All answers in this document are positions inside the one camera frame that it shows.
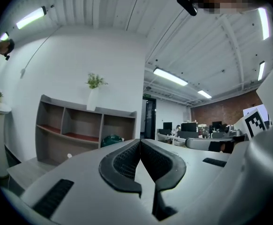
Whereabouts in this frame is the thin wall cable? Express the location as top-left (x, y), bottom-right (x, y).
top-left (23, 27), bottom-right (62, 71)

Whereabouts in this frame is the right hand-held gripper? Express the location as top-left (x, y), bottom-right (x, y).
top-left (185, 104), bottom-right (273, 150)

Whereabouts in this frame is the white vase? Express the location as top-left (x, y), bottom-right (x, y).
top-left (86, 88), bottom-right (99, 111)

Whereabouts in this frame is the person's right hand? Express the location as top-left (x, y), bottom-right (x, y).
top-left (208, 141), bottom-right (234, 154)

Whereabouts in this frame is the green plant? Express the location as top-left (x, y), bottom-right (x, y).
top-left (84, 73), bottom-right (108, 90)

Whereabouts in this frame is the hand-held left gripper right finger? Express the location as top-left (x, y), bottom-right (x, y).
top-left (140, 138), bottom-right (233, 225)

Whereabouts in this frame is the green and white packet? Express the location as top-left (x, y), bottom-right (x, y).
top-left (101, 135), bottom-right (125, 149)

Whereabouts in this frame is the black head-worn camera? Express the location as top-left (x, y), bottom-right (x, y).
top-left (176, 0), bottom-right (198, 16)

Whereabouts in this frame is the wooden shelf unit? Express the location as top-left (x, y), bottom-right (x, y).
top-left (35, 94), bottom-right (138, 166)

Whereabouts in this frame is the black door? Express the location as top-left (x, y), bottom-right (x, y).
top-left (142, 96), bottom-right (157, 140)

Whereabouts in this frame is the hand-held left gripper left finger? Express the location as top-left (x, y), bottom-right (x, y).
top-left (20, 138), bottom-right (156, 225)

